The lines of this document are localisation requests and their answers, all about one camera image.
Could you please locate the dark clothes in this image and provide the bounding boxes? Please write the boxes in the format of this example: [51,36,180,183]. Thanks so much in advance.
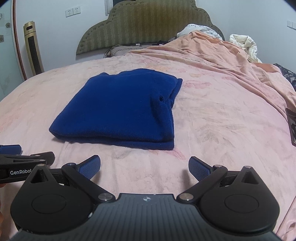
[157,38,176,46]

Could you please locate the dark rectangular object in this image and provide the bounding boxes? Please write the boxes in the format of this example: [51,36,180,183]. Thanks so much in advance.
[285,108,296,146]

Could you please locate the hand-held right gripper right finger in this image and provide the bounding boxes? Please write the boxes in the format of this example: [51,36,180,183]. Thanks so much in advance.
[177,156,262,204]

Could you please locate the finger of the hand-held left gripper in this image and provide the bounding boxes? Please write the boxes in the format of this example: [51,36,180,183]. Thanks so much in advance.
[0,145,23,156]
[0,152,55,168]

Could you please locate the white duvet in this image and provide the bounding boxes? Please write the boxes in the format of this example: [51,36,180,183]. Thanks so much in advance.
[177,24,223,40]

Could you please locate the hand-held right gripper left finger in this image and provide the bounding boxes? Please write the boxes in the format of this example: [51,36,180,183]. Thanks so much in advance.
[25,155,116,204]

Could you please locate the grey pillow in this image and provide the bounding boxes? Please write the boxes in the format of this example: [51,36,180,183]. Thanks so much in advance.
[105,45,148,58]

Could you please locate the gold tower air conditioner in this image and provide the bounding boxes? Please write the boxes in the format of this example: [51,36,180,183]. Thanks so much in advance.
[23,21,45,76]

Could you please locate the peach quilt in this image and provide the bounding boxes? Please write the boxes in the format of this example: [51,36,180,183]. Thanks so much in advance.
[139,31,296,98]

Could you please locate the frosted glass door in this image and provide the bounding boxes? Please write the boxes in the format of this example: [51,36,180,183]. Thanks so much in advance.
[0,0,25,98]

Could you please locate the olive padded headboard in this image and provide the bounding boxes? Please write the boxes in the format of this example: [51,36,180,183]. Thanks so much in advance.
[76,0,225,55]

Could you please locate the pink floral blanket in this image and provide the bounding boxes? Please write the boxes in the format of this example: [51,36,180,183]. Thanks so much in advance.
[0,45,296,239]

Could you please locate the dark lace cloth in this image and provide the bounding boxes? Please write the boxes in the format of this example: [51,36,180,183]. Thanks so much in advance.
[273,64,296,91]

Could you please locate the blue beaded knit sweater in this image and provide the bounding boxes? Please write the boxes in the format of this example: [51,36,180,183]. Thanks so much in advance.
[49,68,183,151]

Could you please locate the cream quilted duvet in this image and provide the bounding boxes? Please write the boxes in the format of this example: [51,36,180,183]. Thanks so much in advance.
[229,34,263,63]

